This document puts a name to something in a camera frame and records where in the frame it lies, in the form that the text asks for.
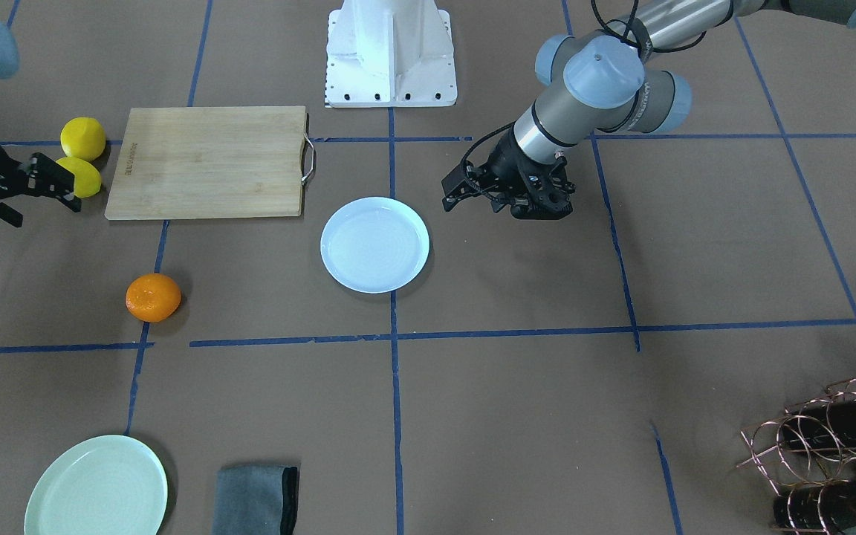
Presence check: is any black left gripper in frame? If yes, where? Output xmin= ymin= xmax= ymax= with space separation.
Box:
xmin=441 ymin=133 xmax=575 ymax=221

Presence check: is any white round plate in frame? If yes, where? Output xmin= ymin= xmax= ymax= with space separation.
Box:
xmin=320 ymin=197 xmax=430 ymax=294

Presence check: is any orange fruit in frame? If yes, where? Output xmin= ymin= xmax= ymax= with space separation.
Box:
xmin=125 ymin=272 xmax=181 ymax=324

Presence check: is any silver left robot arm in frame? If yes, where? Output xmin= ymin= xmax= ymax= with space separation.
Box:
xmin=441 ymin=1 xmax=856 ymax=220

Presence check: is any light green plate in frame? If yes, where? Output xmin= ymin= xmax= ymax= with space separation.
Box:
xmin=23 ymin=435 xmax=169 ymax=534

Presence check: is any lower yellow lemon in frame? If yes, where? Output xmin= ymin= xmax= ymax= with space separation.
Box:
xmin=57 ymin=156 xmax=103 ymax=198

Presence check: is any yellow lemon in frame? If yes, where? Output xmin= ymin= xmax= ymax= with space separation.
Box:
xmin=59 ymin=117 xmax=108 ymax=162
xmin=57 ymin=156 xmax=103 ymax=198

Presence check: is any upper yellow lemon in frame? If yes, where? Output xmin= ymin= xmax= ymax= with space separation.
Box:
xmin=59 ymin=117 xmax=108 ymax=162

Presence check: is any wooden cutting board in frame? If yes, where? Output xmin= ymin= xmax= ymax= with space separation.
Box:
xmin=105 ymin=106 xmax=315 ymax=221

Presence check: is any grey folded cloth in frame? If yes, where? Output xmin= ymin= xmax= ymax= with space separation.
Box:
xmin=211 ymin=464 xmax=300 ymax=534

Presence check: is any dark wine bottle upper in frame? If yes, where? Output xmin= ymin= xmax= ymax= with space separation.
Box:
xmin=780 ymin=398 xmax=856 ymax=451

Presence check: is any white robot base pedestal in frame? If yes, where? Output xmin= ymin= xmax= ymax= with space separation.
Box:
xmin=324 ymin=1 xmax=458 ymax=108

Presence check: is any copper wire bottle rack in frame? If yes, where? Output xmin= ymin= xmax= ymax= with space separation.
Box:
xmin=739 ymin=377 xmax=856 ymax=534

